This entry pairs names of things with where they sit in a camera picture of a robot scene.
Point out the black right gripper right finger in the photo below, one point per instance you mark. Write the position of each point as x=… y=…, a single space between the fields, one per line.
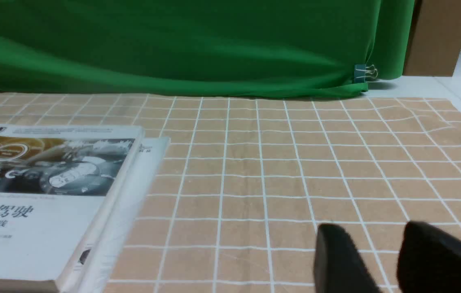
x=429 y=260

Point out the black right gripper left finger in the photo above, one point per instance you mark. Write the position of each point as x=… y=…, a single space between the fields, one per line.
x=338 y=266

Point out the beige checked tablecloth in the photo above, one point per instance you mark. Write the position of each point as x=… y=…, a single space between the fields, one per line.
x=245 y=183

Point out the blue binder clip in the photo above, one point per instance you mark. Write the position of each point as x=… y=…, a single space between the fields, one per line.
x=365 y=73

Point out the white middle book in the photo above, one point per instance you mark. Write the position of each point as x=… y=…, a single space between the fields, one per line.
x=103 y=246

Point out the green backdrop cloth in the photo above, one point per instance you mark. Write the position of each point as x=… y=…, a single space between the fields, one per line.
x=249 y=48

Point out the brown cardboard box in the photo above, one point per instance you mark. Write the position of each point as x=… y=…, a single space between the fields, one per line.
x=434 y=42

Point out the white self-driving textbook top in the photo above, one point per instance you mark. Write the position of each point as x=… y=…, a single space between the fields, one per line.
x=57 y=184

